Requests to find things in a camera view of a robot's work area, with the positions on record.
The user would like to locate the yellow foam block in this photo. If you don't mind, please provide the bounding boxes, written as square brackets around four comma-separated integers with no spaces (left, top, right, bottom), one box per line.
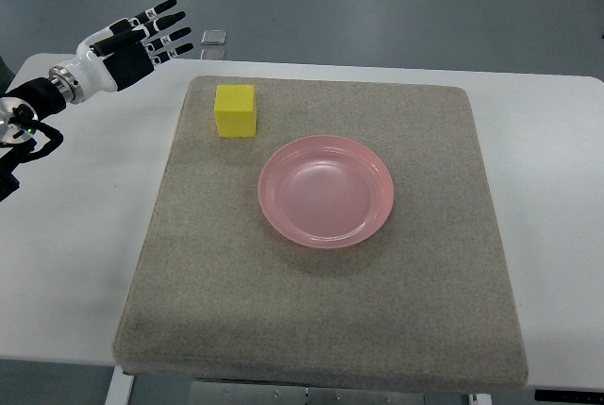
[214,84,257,138]

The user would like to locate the clear floor socket cover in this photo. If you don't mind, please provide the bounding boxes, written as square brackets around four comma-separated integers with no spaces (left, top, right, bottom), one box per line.
[200,29,227,45]

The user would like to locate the pink plate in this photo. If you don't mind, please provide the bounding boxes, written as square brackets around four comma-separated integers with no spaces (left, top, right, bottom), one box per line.
[258,135,394,249]

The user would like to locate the beige fabric mat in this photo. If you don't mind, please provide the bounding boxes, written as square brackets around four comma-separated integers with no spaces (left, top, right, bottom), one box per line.
[112,76,529,394]

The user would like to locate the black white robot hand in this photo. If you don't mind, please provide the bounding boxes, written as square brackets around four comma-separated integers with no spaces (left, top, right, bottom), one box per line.
[48,0,193,104]

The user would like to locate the white table leg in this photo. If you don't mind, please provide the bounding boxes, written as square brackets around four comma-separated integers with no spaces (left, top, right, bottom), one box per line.
[105,366,135,405]

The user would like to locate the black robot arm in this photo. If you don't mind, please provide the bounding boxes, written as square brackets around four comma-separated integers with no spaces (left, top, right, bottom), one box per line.
[1,77,66,200]

